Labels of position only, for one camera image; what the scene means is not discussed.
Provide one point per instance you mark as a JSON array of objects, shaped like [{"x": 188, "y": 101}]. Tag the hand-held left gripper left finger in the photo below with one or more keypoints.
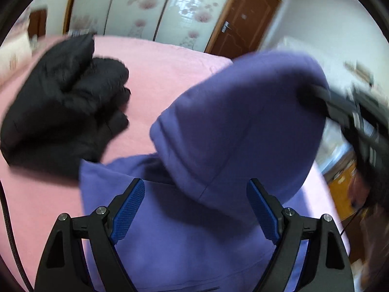
[{"x": 129, "y": 213}]

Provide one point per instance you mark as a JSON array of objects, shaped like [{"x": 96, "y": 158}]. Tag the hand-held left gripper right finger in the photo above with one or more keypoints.
[{"x": 263, "y": 213}]

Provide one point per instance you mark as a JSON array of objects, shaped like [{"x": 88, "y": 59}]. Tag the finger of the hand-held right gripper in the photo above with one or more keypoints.
[{"x": 316, "y": 97}]

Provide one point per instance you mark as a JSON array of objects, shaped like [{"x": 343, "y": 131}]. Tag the purple zip hoodie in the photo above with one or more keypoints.
[{"x": 228, "y": 127}]

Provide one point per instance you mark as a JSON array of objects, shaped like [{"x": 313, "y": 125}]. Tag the wooden dresser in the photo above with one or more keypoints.
[{"x": 340, "y": 194}]

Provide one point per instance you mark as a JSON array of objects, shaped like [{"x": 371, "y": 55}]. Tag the brown wooden door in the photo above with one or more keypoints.
[{"x": 243, "y": 21}]

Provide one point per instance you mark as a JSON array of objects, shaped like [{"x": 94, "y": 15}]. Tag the folded black padded jacket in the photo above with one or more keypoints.
[{"x": 60, "y": 97}]

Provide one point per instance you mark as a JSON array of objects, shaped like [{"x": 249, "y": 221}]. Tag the pink bed sheet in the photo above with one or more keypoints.
[{"x": 170, "y": 76}]

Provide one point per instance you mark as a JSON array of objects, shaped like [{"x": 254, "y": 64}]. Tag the floral sliding door wardrobe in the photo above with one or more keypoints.
[{"x": 136, "y": 12}]

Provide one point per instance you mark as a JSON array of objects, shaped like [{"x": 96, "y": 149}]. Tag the wooden headboard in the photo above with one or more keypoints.
[{"x": 38, "y": 24}]

